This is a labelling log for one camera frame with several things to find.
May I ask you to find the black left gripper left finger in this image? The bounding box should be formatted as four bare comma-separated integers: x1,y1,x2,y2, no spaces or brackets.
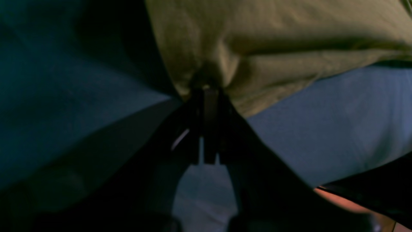
32,90,205,232

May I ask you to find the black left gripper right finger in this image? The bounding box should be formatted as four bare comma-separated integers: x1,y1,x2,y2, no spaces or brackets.
203,89,377,232

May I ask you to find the olive green t-shirt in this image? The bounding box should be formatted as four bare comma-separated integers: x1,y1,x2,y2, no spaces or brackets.
145,0,412,116

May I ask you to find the blue table cloth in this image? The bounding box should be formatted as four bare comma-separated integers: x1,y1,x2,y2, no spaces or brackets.
0,0,411,232

